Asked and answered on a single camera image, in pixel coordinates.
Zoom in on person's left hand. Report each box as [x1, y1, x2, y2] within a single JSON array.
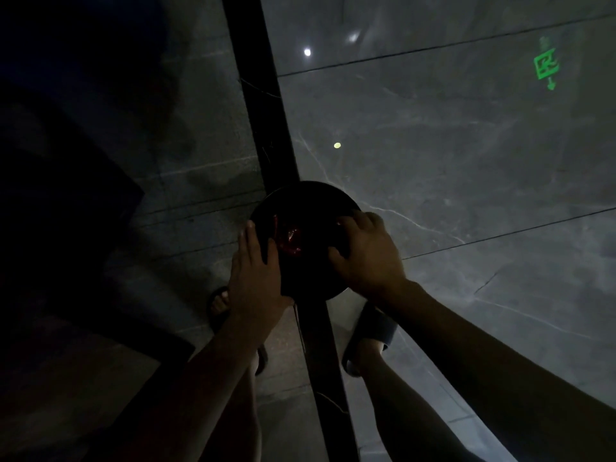
[[225, 220, 293, 345]]

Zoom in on person's right hand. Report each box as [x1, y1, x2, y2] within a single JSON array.
[[328, 211, 409, 303]]

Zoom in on black round bowl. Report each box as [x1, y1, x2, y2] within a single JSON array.
[[249, 181, 363, 302]]

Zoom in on person's left forearm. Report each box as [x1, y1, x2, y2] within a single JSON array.
[[91, 327, 272, 462]]

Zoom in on person's right forearm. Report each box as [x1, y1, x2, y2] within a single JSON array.
[[378, 280, 616, 462]]

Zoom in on red food piece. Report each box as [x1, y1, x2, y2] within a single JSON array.
[[273, 214, 305, 258]]

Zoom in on dark right slipper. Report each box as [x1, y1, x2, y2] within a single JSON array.
[[341, 302, 399, 379]]

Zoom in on dark slipper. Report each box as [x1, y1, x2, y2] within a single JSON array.
[[341, 302, 399, 379], [207, 286, 269, 377]]

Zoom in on dark left slipper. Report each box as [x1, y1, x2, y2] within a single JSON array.
[[207, 286, 269, 377]]

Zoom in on black floor threshold strip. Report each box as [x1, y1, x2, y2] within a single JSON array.
[[220, 0, 361, 462]]

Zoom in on person's right leg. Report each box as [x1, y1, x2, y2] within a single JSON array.
[[347, 339, 484, 462]]

